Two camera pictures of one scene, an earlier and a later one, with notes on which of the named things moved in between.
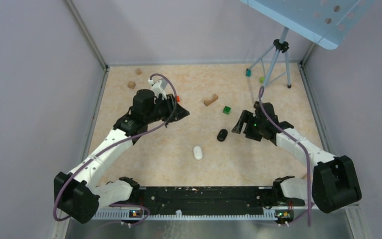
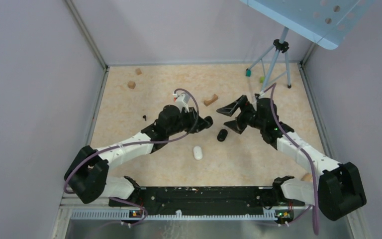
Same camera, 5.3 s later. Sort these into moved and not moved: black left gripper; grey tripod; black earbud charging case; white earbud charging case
Moved: black left gripper
Not moved: grey tripod; white earbud charging case; black earbud charging case
